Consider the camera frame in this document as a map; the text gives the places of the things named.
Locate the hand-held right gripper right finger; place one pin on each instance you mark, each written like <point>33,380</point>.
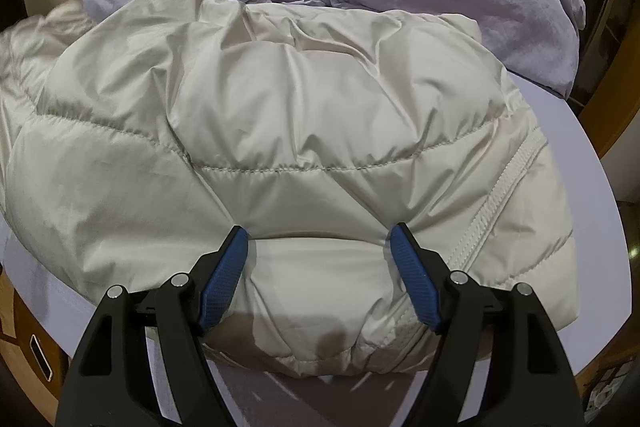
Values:
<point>415,278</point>

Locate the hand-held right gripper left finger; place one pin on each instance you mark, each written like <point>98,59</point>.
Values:
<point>225,278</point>

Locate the cream puffer jacket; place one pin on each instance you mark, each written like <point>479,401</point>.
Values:
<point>300,132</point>

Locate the bed with lavender sheet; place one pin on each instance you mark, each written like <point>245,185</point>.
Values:
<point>575,167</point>

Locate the small white-rimmed rectangular device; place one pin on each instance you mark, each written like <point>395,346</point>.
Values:
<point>41,357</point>

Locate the black white patterned item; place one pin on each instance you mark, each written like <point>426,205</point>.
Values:
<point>612,387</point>

